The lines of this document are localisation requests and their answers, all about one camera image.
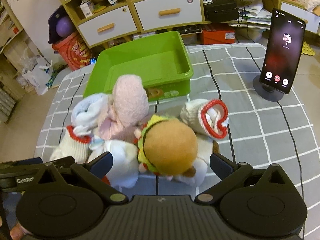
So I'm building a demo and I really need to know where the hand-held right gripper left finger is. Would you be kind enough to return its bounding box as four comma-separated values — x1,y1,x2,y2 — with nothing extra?
37,151,128,204

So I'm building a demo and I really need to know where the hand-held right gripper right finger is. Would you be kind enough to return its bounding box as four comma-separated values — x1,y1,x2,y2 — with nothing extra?
195,152,284,204

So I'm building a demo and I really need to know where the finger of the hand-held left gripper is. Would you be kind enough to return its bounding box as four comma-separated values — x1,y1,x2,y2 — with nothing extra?
44,156,76,172

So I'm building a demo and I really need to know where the grey-brown plush toy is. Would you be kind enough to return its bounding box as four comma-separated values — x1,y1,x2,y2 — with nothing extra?
97,110,140,142

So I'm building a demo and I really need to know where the white plush toy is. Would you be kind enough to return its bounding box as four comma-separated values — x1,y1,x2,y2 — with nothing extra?
71,93,113,137

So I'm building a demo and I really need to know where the plush doll with brown head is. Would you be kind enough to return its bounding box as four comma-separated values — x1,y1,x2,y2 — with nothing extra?
134,114,220,187

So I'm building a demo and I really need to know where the beige plush toy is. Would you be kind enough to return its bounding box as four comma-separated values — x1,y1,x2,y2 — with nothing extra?
112,74,150,131

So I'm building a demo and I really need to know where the green plastic bin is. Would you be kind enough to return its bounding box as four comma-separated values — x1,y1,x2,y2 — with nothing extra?
83,31,194,103

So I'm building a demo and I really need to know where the grey checked blanket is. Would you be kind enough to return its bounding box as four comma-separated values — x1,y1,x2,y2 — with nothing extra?
0,43,316,240

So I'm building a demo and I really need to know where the grey phone stand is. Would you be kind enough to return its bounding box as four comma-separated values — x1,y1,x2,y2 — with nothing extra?
252,76,288,102

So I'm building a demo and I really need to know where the white plastic bag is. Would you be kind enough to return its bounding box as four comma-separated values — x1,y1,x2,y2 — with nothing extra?
22,55,58,96

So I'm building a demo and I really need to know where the red orange bag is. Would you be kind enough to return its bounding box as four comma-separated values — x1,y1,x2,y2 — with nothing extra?
52,31,92,71

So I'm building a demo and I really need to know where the wooden shelf unit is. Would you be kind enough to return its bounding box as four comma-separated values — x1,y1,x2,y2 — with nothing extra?
0,0,33,123

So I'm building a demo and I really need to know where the red box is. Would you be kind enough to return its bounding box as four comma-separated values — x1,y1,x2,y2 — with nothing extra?
200,25,236,45

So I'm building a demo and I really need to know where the black smartphone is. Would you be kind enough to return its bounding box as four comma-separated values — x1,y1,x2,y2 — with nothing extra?
259,8,306,95

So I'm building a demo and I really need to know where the purple ball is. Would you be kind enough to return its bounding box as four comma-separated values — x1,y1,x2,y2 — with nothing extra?
55,16,75,37

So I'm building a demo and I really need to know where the black tray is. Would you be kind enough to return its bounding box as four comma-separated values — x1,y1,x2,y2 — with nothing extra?
172,25,202,34

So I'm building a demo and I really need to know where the dark purple bag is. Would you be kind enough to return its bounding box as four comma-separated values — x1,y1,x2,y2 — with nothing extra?
47,5,75,44

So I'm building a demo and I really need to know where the yellow egg tray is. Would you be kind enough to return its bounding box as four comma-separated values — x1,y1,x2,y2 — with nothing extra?
301,41,317,58

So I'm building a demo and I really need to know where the small white and blue box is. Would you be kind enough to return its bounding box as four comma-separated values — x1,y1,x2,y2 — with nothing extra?
79,0,95,18

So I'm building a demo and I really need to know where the stack of white papers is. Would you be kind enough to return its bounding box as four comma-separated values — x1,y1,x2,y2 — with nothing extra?
229,0,273,43

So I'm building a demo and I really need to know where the black case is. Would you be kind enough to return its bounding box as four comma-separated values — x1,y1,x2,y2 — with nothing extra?
202,0,240,23

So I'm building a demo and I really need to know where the white wooden drawer cabinet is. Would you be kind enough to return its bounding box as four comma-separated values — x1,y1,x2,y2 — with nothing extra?
51,0,320,48

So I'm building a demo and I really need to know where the small white drawer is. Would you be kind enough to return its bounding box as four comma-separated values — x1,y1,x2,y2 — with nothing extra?
279,1,320,18

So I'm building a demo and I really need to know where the white drawer with wooden handle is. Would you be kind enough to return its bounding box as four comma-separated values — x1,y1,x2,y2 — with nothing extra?
133,0,203,32
77,4,138,47

